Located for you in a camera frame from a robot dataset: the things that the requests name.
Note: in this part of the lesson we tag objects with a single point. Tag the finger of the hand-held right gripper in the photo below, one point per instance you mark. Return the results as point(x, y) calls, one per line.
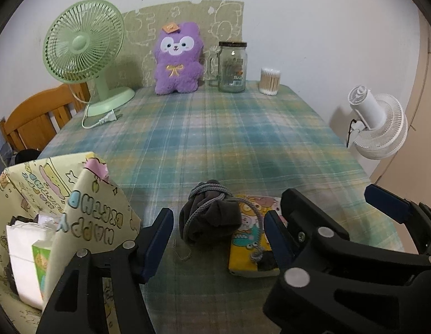
point(385, 201)
point(319, 247)

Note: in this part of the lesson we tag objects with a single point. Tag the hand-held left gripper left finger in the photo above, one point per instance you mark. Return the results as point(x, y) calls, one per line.
point(156, 247)

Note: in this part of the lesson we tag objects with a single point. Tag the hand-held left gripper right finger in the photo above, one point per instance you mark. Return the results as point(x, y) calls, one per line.
point(275, 241)

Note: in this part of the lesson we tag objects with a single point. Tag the yellow cartoon tissue packet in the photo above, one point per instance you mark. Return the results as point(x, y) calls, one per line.
point(241, 247)

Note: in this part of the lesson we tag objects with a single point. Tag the happy birthday gift bag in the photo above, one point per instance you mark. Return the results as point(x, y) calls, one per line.
point(90, 205)

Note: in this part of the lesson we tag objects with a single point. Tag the green tissue packet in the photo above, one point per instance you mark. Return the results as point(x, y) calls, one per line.
point(40, 257)

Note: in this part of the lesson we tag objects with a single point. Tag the white tissue pack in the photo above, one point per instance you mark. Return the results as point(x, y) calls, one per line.
point(24, 268)

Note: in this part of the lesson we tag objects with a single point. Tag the white standing fan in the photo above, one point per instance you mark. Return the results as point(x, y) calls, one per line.
point(375, 118)

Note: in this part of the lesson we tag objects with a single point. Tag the beige door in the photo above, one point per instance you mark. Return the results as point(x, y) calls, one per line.
point(427, 94)

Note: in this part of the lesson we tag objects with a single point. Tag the plaid tablecloth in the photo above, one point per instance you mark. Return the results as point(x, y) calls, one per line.
point(215, 139)

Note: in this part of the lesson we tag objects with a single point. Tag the cotton swab container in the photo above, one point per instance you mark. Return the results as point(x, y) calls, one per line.
point(270, 81)

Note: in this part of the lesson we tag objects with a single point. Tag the wooden chair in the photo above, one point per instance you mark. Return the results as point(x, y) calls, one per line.
point(31, 118)

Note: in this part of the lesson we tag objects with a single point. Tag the glass jar mug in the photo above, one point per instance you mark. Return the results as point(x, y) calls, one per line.
point(233, 66)

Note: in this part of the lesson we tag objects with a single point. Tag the purple plush toy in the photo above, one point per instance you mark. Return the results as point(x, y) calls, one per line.
point(177, 66)

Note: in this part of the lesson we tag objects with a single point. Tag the blue plaid bedding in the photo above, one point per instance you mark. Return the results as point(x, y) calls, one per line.
point(0, 149)

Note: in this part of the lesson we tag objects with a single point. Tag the green desk fan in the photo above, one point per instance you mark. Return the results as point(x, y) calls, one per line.
point(80, 41)

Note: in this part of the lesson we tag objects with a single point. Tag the green patterned board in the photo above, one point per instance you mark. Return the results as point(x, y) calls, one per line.
point(142, 24)

